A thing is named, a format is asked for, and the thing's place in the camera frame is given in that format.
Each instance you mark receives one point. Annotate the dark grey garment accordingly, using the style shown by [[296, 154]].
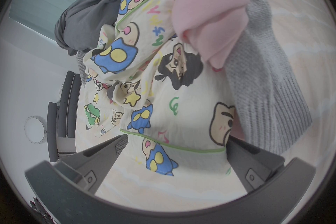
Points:
[[84, 26]]

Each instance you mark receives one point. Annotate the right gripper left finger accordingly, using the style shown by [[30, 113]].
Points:
[[99, 162]]

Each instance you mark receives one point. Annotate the pink garment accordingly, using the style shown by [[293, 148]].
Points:
[[210, 13]]

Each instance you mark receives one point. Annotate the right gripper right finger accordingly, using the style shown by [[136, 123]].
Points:
[[252, 162]]

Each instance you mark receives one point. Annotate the round white ceiling lamp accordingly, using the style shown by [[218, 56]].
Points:
[[34, 129]]

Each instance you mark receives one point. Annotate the grey knitted sweater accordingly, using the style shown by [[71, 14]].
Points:
[[265, 81]]

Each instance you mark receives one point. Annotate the bed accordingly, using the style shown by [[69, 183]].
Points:
[[301, 34]]

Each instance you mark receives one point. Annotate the white printed pyjama top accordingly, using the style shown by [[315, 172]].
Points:
[[183, 118]]

